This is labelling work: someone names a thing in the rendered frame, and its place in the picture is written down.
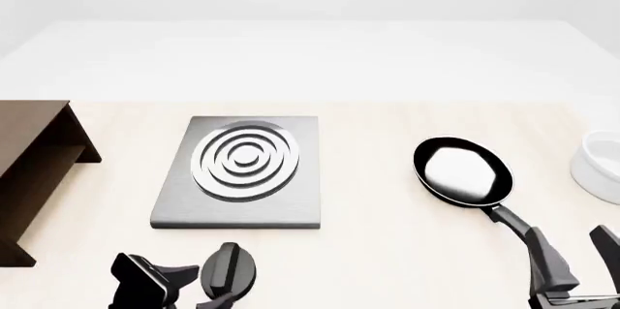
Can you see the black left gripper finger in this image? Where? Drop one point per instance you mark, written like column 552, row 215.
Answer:
column 181, row 275
column 220, row 302

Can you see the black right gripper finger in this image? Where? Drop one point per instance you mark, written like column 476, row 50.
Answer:
column 549, row 269
column 611, row 251

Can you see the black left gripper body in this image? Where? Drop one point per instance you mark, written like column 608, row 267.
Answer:
column 138, row 287

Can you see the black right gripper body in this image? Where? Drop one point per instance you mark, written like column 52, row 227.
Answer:
column 571, row 303

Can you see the round black stove knob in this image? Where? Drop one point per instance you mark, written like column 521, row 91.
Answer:
column 227, row 269

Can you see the flat grey stove plate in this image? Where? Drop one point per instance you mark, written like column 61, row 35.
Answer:
column 174, row 211

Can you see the black frying pan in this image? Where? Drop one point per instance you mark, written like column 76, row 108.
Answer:
column 428, row 153

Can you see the white ceramic bowl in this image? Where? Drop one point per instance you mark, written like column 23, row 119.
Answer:
column 593, row 174

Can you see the dark brown wooden cabinet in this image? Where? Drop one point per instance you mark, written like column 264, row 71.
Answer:
column 34, row 134

